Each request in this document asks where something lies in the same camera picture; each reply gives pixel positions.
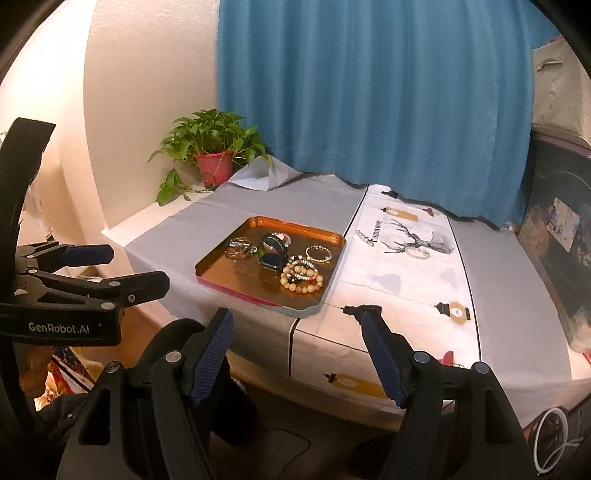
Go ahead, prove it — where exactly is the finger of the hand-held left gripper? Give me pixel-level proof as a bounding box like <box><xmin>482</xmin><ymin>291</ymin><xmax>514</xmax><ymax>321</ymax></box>
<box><xmin>16</xmin><ymin>242</ymin><xmax>115</xmax><ymax>274</ymax></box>
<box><xmin>27</xmin><ymin>271</ymin><xmax>171</xmax><ymax>312</ymax></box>

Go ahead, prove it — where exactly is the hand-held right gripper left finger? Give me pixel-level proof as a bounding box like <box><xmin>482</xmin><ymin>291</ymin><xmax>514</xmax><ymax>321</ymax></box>
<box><xmin>62</xmin><ymin>307</ymin><xmax>235</xmax><ymax>480</ymax></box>

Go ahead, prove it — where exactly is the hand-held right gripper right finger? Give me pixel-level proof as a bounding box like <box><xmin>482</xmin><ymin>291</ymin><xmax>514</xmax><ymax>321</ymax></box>
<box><xmin>360</xmin><ymin>308</ymin><xmax>539</xmax><ymax>480</ymax></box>

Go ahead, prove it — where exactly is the orange metal tray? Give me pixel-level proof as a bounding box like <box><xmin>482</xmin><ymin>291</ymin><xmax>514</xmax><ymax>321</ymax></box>
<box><xmin>195</xmin><ymin>216</ymin><xmax>348</xmax><ymax>318</ymax></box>

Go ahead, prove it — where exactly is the large cream bead bracelet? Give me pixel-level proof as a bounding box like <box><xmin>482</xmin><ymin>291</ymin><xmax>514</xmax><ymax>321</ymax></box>
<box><xmin>280</xmin><ymin>258</ymin><xmax>325</xmax><ymax>295</ymax></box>

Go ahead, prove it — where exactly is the person's left hand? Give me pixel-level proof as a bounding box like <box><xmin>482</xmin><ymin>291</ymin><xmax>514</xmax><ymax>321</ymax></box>
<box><xmin>19</xmin><ymin>346</ymin><xmax>51</xmax><ymax>398</ymax></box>

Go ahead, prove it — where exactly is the wooden table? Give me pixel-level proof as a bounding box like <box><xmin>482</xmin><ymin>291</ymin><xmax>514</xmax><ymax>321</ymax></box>
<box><xmin>120</xmin><ymin>302</ymin><xmax>522</xmax><ymax>430</ymax></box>

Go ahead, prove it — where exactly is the red patterned cloth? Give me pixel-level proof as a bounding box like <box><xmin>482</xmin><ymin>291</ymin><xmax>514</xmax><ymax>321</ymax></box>
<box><xmin>44</xmin><ymin>344</ymin><xmax>105</xmax><ymax>398</ymax></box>

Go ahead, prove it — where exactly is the grey table cloth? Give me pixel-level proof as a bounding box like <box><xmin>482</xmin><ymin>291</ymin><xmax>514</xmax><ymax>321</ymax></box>
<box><xmin>124</xmin><ymin>157</ymin><xmax>591</xmax><ymax>416</ymax></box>

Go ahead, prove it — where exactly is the white printed table runner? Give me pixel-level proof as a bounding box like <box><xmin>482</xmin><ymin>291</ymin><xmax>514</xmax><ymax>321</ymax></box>
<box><xmin>287</xmin><ymin>184</ymin><xmax>483</xmax><ymax>414</ymax></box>

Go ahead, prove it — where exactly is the red flower pot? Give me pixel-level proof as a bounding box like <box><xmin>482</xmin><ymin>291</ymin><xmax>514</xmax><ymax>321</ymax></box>
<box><xmin>194</xmin><ymin>150</ymin><xmax>235</xmax><ymax>189</ymax></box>

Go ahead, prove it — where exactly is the green leafy plant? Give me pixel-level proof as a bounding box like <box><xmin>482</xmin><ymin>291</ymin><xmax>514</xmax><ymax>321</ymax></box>
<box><xmin>148</xmin><ymin>108</ymin><xmax>273</xmax><ymax>207</ymax></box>

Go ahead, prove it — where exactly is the dark bag with white print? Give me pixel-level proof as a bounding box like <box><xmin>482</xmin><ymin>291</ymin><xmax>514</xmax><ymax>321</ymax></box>
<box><xmin>522</xmin><ymin>406</ymin><xmax>591</xmax><ymax>480</ymax></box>

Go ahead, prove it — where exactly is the blue curtain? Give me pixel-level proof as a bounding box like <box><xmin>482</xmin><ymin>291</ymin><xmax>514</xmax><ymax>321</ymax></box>
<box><xmin>217</xmin><ymin>0</ymin><xmax>536</xmax><ymax>232</ymax></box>

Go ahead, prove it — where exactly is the beige fabric storage box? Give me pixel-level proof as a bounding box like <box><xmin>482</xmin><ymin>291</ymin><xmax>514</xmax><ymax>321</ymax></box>
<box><xmin>531</xmin><ymin>39</ymin><xmax>591</xmax><ymax>139</ymax></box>

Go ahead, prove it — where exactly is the silver chain bracelet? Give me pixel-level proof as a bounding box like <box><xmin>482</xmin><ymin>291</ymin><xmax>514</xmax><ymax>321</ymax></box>
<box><xmin>225</xmin><ymin>236</ymin><xmax>258</xmax><ymax>260</ymax></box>

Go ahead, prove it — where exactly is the black and cream bead bracelet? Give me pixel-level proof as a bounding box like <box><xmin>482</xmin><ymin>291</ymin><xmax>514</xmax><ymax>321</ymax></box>
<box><xmin>281</xmin><ymin>265</ymin><xmax>319</xmax><ymax>284</ymax></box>

